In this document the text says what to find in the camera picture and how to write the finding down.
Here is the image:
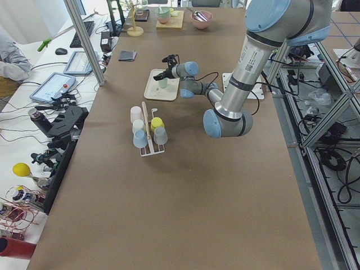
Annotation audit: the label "cream rabbit serving tray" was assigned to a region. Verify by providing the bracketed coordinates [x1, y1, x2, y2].
[143, 69, 179, 101]

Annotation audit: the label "mint green plastic cup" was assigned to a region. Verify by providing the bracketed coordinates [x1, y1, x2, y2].
[158, 78, 168, 89]

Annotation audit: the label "blue teach pendant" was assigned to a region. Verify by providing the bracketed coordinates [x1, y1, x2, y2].
[63, 51, 92, 76]
[29, 73, 76, 104]

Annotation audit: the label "blue teach pendant far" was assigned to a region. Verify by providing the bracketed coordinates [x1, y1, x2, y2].
[63, 51, 92, 76]

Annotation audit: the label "black computer mouse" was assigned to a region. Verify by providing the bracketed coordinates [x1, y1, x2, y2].
[55, 48, 68, 55]

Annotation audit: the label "folded grey cloth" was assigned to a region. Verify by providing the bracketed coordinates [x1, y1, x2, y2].
[118, 50, 137, 62]

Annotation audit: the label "stacked mint green bowls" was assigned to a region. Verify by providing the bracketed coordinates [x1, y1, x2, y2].
[155, 6, 170, 24]

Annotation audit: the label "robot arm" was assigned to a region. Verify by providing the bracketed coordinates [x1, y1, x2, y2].
[154, 0, 332, 138]

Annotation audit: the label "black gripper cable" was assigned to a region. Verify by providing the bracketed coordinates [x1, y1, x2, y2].
[193, 71, 267, 116]

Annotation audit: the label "black keyboard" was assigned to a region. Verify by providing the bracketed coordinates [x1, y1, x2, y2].
[69, 20, 96, 48]

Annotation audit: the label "black water bottle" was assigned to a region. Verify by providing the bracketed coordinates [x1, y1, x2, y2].
[28, 108, 52, 138]

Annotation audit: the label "yellow plastic cup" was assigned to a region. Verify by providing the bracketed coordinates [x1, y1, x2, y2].
[150, 117, 165, 133]

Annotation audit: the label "pink bowl with ice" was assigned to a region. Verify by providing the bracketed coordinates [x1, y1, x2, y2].
[191, 11, 213, 30]

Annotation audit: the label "pink plastic cup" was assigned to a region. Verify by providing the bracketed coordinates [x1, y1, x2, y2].
[130, 106, 144, 123]

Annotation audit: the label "blue teach pendant near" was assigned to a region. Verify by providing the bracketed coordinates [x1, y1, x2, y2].
[29, 73, 76, 104]

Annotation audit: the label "copper wire bottle rack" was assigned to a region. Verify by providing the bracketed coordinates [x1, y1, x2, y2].
[1, 185, 46, 244]

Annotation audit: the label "yellow lemon toy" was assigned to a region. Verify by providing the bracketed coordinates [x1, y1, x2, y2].
[12, 163, 31, 177]

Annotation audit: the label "grey plastic cup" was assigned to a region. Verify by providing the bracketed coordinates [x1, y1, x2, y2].
[154, 127, 168, 145]

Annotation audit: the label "cream white plastic cup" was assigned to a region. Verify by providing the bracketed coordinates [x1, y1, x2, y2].
[132, 119, 146, 134]

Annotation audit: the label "aluminium frame post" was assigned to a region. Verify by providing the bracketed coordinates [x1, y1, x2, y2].
[64, 0, 105, 86]

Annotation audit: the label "light blue plastic cup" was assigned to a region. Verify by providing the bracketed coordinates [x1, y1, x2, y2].
[133, 130, 148, 149]

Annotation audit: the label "metal ice scoop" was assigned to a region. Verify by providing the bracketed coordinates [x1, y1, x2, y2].
[186, 7, 208, 21]

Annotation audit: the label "black metal stand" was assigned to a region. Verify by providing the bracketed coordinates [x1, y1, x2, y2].
[31, 106, 89, 168]

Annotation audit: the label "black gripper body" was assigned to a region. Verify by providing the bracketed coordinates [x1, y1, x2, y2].
[165, 65, 178, 79]

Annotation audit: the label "white wire cup rack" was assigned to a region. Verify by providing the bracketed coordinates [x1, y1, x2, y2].
[140, 101, 165, 157]

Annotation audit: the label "wooden cutting board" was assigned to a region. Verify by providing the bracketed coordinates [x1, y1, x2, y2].
[156, 10, 184, 30]

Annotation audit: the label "wooden mug tree stand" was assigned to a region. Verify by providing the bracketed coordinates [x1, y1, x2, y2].
[125, 1, 144, 37]

